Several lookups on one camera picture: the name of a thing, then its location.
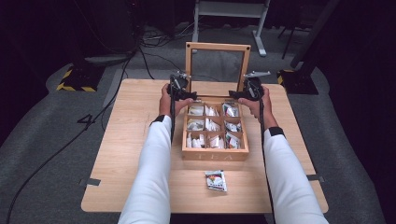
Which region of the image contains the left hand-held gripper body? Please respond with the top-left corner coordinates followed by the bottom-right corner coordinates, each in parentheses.
top-left (167, 70), bottom-right (190, 101)

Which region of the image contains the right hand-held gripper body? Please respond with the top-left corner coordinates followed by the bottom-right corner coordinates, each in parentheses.
top-left (243, 70), bottom-right (272, 101)

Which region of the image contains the wooden tea box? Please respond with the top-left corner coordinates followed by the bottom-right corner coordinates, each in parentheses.
top-left (181, 41), bottom-right (252, 162)

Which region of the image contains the person's left hand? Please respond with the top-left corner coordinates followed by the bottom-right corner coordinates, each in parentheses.
top-left (159, 83), bottom-right (194, 118)

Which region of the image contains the person's right hand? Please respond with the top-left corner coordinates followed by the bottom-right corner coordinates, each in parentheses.
top-left (237, 86), bottom-right (276, 126)

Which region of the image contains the group of tea bag sachets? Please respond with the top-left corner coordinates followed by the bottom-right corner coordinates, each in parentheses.
top-left (186, 102), bottom-right (243, 149)

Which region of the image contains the black yellow striped stand base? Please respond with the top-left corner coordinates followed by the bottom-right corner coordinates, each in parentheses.
top-left (56, 63), bottom-right (106, 93)
top-left (276, 68), bottom-right (319, 95)

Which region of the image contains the dark slanted metal pole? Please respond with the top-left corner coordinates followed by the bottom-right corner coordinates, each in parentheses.
top-left (290, 0), bottom-right (341, 69)

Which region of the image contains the colourful printed tea bag packet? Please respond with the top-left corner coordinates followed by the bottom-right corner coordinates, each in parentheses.
top-left (205, 169), bottom-right (229, 193)

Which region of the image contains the grey tape strip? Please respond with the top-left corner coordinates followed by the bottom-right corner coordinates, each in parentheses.
top-left (305, 174), bottom-right (325, 183)
top-left (78, 177), bottom-right (102, 188)

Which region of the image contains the left hand-held gripper black cable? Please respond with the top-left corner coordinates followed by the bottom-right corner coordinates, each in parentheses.
top-left (169, 76), bottom-right (176, 145)

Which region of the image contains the hand-held gripper black cable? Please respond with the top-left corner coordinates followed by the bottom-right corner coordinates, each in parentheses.
top-left (258, 97), bottom-right (276, 224)
top-left (169, 76), bottom-right (176, 145)

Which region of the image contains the right hand-held gripper black cable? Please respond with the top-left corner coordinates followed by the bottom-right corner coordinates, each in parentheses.
top-left (258, 97), bottom-right (276, 224)

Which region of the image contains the bundle of floor cables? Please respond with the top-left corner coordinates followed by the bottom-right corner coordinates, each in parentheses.
top-left (138, 21), bottom-right (195, 80)

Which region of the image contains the white metal stand frame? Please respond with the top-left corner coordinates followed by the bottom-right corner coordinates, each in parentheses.
top-left (191, 0), bottom-right (272, 58)

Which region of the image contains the long black floor cable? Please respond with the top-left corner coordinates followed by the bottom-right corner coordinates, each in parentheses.
top-left (5, 54), bottom-right (134, 224)

